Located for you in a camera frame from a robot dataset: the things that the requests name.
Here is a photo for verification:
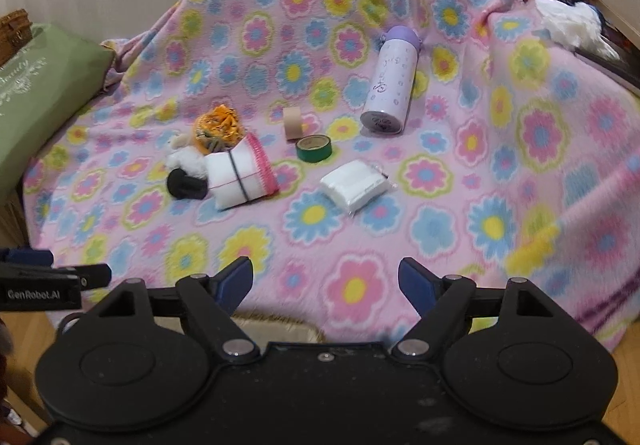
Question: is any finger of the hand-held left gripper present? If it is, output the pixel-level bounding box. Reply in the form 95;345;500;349
0;248;55;265
0;262;112;290

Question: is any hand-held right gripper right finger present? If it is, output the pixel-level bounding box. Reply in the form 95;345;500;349
390;257;557;360

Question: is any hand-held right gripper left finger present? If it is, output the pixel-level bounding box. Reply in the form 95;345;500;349
87;255;258;359

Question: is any beige woven storage basket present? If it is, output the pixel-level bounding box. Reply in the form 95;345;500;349
232;314;326;345

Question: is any white plush toy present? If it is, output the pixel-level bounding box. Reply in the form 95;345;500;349
166;134;210;178
204;134;280;212

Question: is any black sock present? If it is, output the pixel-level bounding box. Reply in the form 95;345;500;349
166;168;208;200

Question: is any white cotton pad packet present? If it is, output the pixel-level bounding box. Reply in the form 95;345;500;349
320;159;399;216

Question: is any small wooden ball toy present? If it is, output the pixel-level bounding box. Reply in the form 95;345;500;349
295;135;335;165

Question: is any orange and green scrunchie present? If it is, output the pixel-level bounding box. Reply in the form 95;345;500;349
194;106;244;155

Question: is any wooden cabinet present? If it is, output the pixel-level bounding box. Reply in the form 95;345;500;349
0;189;32;252

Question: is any pink floral fleece blanket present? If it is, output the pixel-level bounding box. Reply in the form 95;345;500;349
22;0;640;356

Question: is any green printed cushion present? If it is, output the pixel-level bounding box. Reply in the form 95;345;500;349
0;22;117;212

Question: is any beige tape roll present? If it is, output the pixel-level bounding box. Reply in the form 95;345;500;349
282;106;309;142

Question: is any white purple-lidded bottle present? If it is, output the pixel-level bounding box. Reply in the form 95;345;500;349
360;25;424;137

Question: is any white crumpled cloth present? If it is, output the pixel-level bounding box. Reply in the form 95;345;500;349
535;0;622;61

